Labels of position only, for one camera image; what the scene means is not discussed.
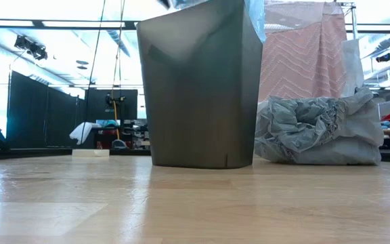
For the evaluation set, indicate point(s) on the dark grey trash bin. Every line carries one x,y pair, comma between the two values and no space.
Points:
201,101

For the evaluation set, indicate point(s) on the grey patterned trash bag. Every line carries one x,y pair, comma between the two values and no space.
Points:
317,135

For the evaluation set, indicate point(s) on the blue plastic trash bag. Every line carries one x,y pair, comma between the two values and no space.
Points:
256,15

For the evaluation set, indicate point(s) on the black monitor screen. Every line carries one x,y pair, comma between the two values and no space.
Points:
127,101

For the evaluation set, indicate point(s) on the white tape roll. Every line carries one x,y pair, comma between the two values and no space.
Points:
90,153

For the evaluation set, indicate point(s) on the white hanging cloth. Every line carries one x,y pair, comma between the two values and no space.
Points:
80,132

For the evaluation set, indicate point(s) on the pink chevron cloth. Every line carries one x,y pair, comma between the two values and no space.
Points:
300,61

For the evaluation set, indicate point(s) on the black partition panel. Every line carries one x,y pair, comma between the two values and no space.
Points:
39,112

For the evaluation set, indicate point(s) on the black ceiling light fixture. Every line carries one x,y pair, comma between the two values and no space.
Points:
32,49

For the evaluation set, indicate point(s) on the metal wheeled rack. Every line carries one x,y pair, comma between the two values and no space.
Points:
353,20

